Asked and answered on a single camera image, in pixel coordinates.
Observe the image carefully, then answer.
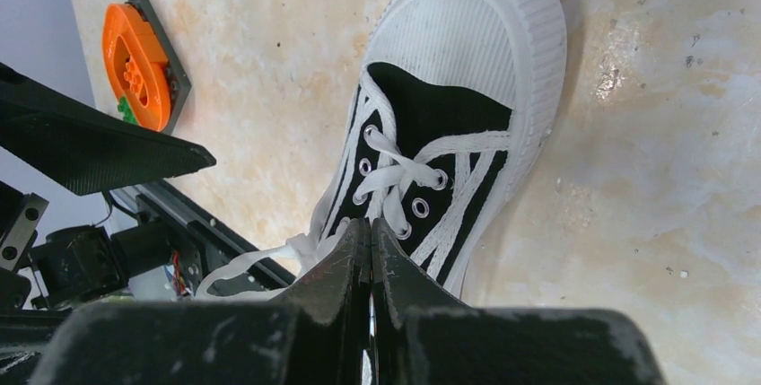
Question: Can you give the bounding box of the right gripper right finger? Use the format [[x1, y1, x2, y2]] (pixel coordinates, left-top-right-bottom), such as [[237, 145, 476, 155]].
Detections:
[[372, 219, 666, 384]]

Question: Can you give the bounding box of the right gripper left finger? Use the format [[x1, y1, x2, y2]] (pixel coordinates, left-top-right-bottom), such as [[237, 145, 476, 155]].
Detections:
[[31, 219, 371, 384]]

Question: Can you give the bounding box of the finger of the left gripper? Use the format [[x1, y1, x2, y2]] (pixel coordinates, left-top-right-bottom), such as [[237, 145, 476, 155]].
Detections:
[[1, 65, 216, 196]]

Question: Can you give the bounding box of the black white sneaker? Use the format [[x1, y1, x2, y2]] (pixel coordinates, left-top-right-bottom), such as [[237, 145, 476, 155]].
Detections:
[[195, 0, 567, 300]]

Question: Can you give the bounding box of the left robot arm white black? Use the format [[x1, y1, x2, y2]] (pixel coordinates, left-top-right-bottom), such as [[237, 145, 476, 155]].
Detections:
[[1, 65, 216, 310]]

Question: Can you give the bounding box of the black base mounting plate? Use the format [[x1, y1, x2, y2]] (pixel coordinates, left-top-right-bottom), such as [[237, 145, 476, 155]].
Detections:
[[111, 181, 295, 296]]

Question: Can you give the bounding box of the orange ring toy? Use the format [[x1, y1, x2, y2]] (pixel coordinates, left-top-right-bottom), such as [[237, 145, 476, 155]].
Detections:
[[101, 4, 171, 132]]

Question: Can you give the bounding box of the grey base plate green block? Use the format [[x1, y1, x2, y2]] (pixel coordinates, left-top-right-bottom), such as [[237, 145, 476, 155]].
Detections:
[[115, 0, 192, 134]]

